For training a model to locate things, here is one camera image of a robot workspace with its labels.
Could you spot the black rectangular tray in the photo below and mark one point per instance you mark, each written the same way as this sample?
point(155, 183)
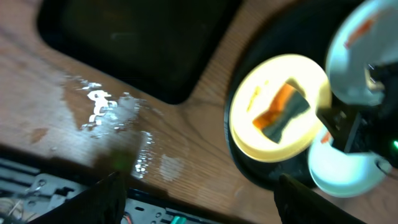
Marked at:
point(160, 47)

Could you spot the light blue plate right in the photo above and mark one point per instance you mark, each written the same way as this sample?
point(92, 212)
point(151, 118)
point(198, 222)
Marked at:
point(344, 175)

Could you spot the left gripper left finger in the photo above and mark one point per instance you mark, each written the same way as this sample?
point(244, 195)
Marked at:
point(102, 203)

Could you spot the round black tray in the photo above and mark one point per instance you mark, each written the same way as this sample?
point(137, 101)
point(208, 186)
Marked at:
point(305, 28)

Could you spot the yellow plate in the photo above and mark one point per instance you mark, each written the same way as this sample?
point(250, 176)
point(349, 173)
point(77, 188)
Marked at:
point(254, 95)

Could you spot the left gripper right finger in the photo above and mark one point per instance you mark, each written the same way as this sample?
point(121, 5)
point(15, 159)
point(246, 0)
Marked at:
point(296, 204)

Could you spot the light blue plate top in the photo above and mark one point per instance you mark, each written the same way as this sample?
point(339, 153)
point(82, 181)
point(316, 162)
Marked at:
point(366, 38)

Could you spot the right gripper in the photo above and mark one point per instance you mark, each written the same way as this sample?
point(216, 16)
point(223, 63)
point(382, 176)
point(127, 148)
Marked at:
point(360, 128)

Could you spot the orange green sponge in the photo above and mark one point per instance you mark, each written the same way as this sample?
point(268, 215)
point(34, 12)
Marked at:
point(286, 104)

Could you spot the light blue plate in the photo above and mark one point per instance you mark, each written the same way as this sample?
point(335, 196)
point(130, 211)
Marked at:
point(366, 38)
point(344, 175)

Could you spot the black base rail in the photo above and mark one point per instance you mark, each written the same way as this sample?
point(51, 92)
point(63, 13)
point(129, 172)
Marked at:
point(31, 187)

